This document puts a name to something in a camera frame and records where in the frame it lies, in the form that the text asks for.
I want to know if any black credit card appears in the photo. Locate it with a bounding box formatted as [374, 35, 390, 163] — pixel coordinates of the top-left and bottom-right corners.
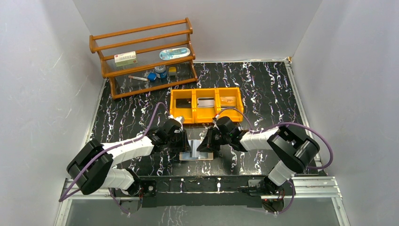
[176, 98, 192, 109]

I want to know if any yellow small box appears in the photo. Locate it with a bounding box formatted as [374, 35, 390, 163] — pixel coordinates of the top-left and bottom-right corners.
[168, 66, 177, 76]

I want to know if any white tube stick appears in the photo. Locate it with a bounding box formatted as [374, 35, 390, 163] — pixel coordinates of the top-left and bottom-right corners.
[128, 75, 149, 81]

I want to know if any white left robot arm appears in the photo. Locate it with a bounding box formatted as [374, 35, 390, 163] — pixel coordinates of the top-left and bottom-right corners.
[66, 116, 188, 196]

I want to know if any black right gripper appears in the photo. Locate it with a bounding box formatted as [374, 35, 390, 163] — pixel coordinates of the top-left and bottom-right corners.
[197, 127, 231, 152]

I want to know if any oval blue blister pack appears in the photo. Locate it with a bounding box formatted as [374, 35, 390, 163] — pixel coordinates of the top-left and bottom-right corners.
[159, 47, 191, 61]

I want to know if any silver credit card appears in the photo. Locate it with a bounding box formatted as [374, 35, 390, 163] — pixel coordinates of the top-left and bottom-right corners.
[197, 97, 215, 108]

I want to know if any wooden shelf rack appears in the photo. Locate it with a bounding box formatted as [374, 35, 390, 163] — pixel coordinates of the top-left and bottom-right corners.
[89, 17, 198, 99]

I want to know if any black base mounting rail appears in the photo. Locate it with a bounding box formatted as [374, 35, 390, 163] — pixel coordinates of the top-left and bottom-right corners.
[110, 175, 296, 209]

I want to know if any white medicine box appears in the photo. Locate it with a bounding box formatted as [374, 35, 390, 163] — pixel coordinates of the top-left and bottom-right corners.
[114, 51, 137, 67]

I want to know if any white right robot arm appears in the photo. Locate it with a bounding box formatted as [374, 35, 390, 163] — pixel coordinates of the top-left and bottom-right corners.
[196, 116, 320, 196]

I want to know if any blue small container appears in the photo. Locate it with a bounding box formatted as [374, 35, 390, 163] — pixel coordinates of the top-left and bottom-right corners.
[147, 73, 157, 81]

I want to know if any yellow three-compartment plastic bin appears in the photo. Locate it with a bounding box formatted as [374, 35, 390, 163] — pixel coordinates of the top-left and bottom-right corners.
[169, 88, 244, 124]

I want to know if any gold credit card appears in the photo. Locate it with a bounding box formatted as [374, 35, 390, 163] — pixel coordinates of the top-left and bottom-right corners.
[220, 96, 237, 108]

